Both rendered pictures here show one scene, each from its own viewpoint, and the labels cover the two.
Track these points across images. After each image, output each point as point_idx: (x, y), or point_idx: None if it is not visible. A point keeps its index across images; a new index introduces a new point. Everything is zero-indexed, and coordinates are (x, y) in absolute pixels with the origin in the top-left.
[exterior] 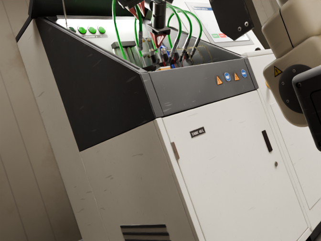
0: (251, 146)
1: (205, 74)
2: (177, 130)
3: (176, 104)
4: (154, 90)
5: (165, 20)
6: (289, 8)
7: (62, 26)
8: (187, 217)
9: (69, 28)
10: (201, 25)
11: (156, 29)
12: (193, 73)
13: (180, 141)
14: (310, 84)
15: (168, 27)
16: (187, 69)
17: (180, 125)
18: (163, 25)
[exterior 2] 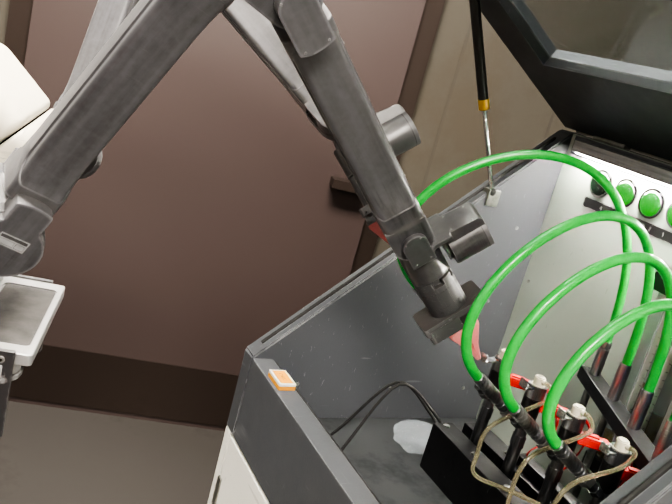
0: None
1: (310, 480)
2: (231, 478)
3: (249, 447)
4: (243, 389)
5: (427, 300)
6: None
7: (500, 181)
8: None
9: (593, 179)
10: (547, 409)
11: (426, 308)
12: (294, 445)
13: (226, 494)
14: None
15: (437, 324)
16: (293, 425)
17: (236, 478)
18: (428, 309)
